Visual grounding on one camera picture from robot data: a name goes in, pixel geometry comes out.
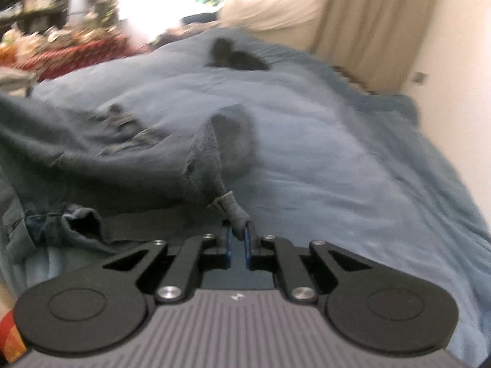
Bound colourful checked sheet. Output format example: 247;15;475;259
0;303;27;363

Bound blue fleece blanket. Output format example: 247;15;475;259
0;27;491;353

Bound black cat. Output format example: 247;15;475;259
205;37;271;71

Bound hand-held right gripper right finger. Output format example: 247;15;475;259
243;220;378;303

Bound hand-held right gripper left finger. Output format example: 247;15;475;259
102;220;233;303

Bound blue denim jeans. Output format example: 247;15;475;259
0;92;257;277

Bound red patterned cloth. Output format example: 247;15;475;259
15;34;131;81

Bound beige curtain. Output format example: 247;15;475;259
311;0;446;93

